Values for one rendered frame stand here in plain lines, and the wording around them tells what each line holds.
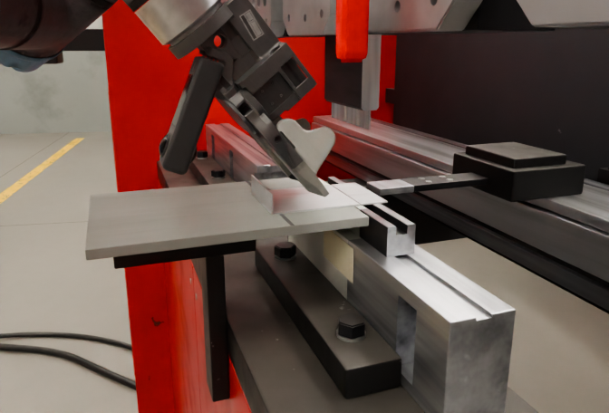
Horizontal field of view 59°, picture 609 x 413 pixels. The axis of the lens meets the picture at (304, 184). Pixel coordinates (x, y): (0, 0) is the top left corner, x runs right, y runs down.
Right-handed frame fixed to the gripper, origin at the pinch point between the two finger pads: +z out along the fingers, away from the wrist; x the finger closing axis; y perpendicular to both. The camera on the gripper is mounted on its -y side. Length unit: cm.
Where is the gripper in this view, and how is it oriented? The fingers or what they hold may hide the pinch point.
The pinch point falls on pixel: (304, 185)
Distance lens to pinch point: 59.5
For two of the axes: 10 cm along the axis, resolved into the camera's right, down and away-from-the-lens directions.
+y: 7.3, -6.8, 1.0
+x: -3.4, -2.4, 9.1
